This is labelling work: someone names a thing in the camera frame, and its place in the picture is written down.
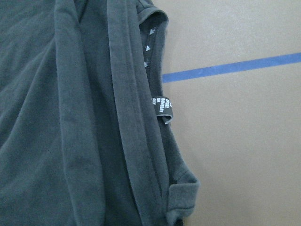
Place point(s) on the brown paper table mat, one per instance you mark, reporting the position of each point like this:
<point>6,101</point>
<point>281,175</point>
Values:
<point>232,69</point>

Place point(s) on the black t-shirt with logo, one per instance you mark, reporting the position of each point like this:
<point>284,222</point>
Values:
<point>85,136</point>

